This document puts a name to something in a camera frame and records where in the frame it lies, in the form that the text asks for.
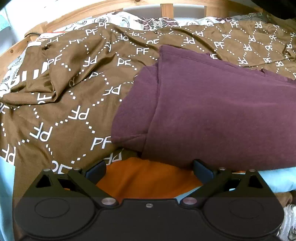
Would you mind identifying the black padded jacket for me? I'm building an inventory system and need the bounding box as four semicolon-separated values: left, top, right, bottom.
251;0;296;22

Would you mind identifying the brown patterned blanket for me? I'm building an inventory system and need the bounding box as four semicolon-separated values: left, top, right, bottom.
0;14;296;209

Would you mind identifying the maroon long-sleeved shirt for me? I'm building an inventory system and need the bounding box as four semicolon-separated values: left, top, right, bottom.
110;45;296;172

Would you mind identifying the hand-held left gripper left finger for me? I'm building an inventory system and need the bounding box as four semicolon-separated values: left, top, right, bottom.
31;161;119;207

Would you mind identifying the orange and blue blanket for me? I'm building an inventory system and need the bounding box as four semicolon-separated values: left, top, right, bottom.
0;156;296;241

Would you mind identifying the white floral bed sheet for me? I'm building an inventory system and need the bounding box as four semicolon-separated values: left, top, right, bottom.
0;10;296;241

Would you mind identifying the wooden bed frame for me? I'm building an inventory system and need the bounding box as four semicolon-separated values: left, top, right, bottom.
0;0;264;69

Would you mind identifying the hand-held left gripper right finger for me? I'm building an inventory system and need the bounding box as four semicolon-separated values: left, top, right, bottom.
180;159;271;207

